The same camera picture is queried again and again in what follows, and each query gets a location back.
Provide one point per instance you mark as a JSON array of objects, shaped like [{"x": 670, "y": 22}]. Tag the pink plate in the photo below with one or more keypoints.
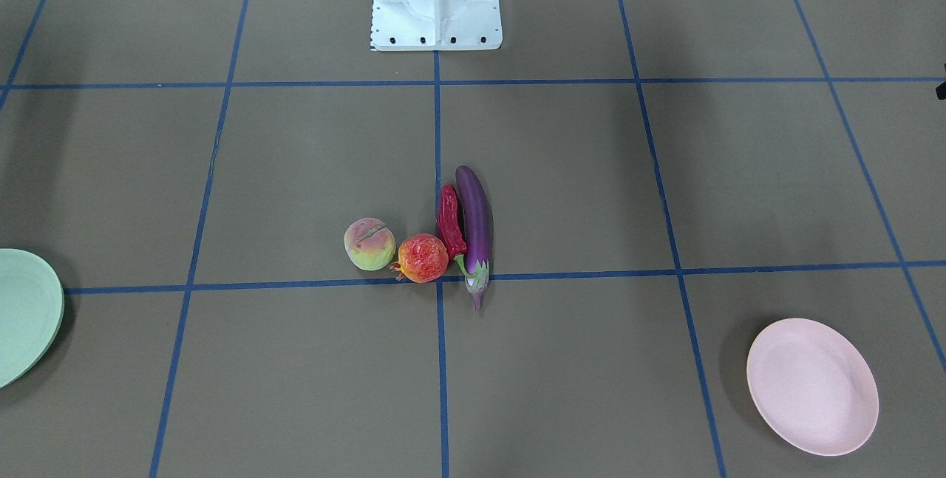
[{"x": 813, "y": 387}]

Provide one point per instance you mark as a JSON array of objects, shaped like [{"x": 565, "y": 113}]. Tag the red chili pepper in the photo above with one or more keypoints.
[{"x": 448, "y": 224}]

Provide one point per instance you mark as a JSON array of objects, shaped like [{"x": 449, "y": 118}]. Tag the green plate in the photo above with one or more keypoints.
[{"x": 32, "y": 308}]

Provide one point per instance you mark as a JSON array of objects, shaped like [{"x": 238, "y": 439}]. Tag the yellow pink peach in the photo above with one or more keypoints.
[{"x": 370, "y": 244}]

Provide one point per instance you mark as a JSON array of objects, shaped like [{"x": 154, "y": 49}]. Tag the purple eggplant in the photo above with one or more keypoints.
[{"x": 477, "y": 224}]

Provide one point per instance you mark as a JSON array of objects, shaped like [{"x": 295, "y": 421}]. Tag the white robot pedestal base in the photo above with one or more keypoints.
[{"x": 435, "y": 25}]

